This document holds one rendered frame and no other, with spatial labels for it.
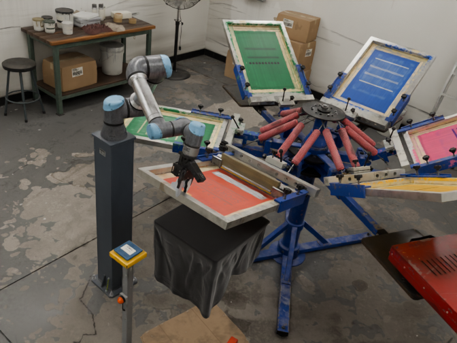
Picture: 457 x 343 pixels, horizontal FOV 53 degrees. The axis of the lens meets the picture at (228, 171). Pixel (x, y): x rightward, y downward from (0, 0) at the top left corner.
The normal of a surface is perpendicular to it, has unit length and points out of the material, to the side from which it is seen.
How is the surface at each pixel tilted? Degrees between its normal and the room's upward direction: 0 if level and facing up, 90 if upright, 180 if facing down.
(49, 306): 0
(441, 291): 0
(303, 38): 93
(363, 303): 0
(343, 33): 90
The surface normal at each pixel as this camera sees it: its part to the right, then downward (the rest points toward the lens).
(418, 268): 0.13, -0.84
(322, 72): -0.62, 0.35
